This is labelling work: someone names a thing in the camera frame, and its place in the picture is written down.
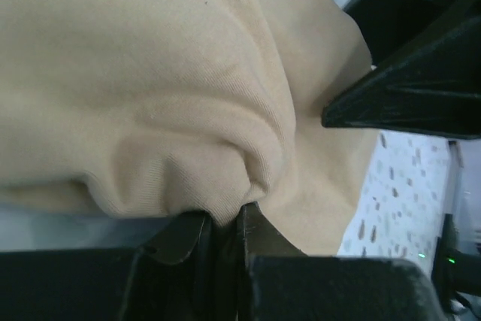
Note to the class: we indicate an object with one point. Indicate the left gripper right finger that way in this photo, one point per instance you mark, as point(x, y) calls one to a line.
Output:
point(276, 281)

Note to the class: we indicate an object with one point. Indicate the beige t shirt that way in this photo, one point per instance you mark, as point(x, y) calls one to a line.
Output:
point(149, 108)

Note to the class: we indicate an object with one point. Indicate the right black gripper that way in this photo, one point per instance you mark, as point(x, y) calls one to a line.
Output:
point(431, 86)

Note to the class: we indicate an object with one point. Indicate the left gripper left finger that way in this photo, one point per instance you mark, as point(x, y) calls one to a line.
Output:
point(166, 278)

